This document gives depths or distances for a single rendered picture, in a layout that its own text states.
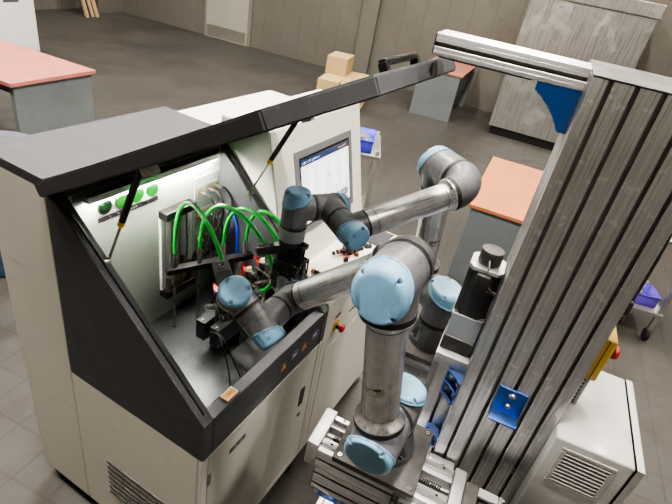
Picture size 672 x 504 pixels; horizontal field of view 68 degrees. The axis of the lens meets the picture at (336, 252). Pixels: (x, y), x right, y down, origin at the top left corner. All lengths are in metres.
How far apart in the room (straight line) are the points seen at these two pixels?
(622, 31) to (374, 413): 7.53
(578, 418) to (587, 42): 7.13
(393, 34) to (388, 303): 9.34
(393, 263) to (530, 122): 7.58
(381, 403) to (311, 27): 9.94
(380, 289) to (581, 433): 0.73
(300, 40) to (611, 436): 10.00
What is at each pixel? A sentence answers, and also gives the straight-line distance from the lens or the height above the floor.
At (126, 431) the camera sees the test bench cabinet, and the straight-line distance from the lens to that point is 1.89.
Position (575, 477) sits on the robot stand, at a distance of 1.49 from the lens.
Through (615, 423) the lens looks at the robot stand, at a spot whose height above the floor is 1.23.
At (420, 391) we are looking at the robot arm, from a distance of 1.29.
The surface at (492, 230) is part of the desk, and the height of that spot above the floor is 0.51.
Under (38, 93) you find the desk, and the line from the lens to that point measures 4.86.
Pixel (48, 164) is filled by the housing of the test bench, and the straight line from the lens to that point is 1.62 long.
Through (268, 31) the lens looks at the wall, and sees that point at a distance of 11.19.
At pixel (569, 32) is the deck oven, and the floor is 1.63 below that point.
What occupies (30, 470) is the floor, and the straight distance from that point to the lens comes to 2.73.
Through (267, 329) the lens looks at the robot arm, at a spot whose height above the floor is 1.37.
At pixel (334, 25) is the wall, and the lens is 10.53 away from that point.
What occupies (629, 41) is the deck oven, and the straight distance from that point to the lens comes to 8.29.
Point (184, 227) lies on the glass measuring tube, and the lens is 1.88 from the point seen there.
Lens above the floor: 2.15
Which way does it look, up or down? 31 degrees down
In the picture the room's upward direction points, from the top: 11 degrees clockwise
